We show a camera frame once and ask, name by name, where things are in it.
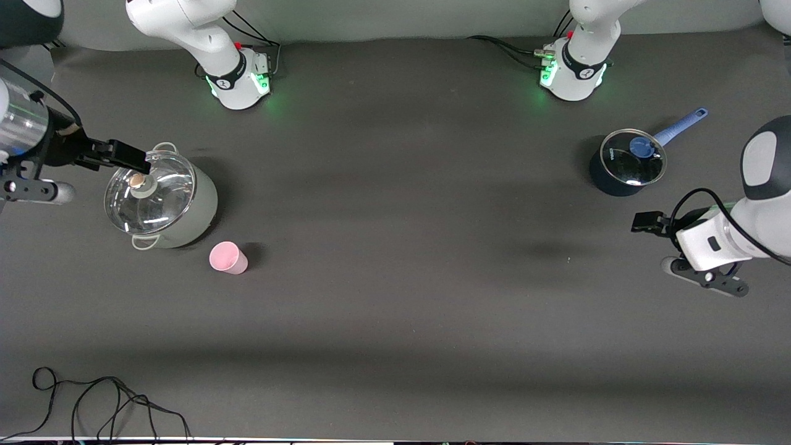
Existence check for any glass lid with blue knob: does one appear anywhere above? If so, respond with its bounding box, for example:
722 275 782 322
599 129 668 187

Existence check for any dark blue saucepan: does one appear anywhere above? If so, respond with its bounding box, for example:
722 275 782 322
588 108 709 197

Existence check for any pink plastic cup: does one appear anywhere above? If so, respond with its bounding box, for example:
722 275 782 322
209 241 249 276

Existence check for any grey-white stockpot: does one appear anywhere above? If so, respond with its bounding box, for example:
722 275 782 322
104 142 219 250

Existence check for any black left arm base cable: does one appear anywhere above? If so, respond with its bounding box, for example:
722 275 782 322
467 35 555 69

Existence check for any thin black loose cable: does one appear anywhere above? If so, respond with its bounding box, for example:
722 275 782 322
0 367 192 441

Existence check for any black right arm base cable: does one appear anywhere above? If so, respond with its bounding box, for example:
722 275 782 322
224 11 282 78

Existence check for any black arm base cable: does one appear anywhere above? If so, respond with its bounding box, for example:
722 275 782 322
224 11 282 78
467 35 555 69

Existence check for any glass lid with copper knob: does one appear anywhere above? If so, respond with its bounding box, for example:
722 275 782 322
104 150 197 235

